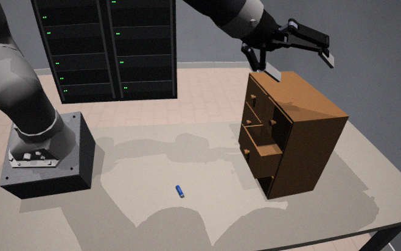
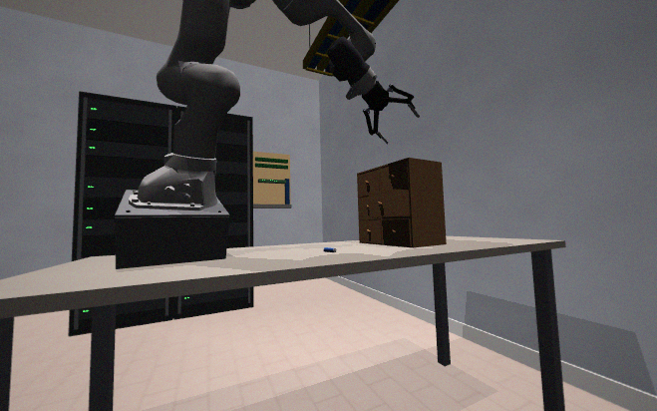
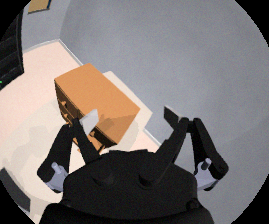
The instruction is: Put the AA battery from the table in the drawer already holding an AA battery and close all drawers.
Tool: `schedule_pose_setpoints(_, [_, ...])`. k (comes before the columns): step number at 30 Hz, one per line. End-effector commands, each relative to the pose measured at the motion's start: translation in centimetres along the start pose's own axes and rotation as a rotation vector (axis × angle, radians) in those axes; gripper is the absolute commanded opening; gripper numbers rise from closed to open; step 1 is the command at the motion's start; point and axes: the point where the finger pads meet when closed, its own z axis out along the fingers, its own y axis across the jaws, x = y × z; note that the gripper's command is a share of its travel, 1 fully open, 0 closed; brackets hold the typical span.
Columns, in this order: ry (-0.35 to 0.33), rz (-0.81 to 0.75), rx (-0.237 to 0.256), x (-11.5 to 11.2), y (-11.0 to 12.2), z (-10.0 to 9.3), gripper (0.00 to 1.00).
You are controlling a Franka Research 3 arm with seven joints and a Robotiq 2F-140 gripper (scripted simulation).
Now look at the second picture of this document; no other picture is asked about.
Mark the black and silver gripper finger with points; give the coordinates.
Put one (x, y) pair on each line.
(398, 100)
(376, 119)

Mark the brown wooden chest of drawers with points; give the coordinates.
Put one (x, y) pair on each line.
(427, 211)

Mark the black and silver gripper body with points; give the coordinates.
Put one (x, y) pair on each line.
(375, 96)

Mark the brown wooden drawer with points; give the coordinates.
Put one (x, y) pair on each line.
(389, 203)
(371, 231)
(395, 177)
(397, 231)
(364, 207)
(369, 183)

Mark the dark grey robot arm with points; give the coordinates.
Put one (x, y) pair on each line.
(187, 179)

